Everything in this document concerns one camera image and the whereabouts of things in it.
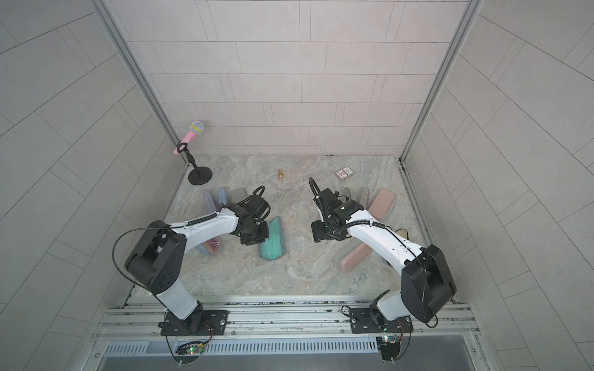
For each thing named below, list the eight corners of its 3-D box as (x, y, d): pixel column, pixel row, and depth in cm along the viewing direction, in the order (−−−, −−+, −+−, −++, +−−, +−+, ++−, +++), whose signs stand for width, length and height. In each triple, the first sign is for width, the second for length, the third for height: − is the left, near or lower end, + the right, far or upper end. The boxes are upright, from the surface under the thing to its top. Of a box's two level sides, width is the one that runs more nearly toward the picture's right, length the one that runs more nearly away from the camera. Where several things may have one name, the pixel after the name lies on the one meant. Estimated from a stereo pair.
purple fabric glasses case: (212, 218, 97) (207, 211, 92) (206, 198, 103) (201, 190, 99) (220, 215, 98) (216, 208, 93) (213, 195, 104) (209, 187, 100)
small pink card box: (342, 181, 110) (342, 178, 109) (335, 174, 113) (335, 171, 111) (354, 174, 113) (355, 171, 112) (347, 167, 116) (347, 165, 114)
